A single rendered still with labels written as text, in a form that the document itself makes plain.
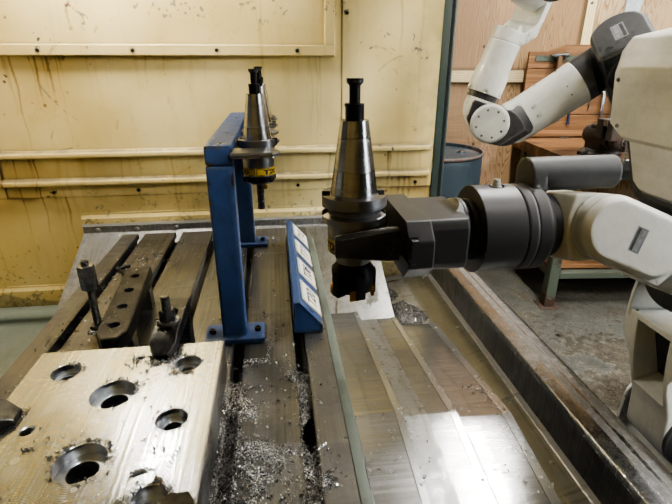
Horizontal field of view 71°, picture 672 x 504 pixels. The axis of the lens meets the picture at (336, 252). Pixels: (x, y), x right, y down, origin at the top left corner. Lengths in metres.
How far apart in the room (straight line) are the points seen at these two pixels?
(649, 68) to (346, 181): 0.60
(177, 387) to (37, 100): 1.13
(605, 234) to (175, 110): 1.21
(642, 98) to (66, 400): 0.92
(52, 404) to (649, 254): 0.63
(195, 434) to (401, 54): 1.21
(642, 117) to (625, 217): 0.44
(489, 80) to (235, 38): 0.71
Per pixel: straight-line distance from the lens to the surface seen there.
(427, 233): 0.42
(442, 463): 0.83
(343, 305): 1.30
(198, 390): 0.58
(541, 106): 1.06
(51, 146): 1.58
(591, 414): 0.92
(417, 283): 1.55
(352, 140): 0.42
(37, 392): 0.65
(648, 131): 0.93
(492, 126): 1.03
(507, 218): 0.46
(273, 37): 1.43
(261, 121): 0.75
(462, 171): 2.53
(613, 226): 0.50
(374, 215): 0.44
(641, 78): 0.93
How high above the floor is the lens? 1.34
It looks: 22 degrees down
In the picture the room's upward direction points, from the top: straight up
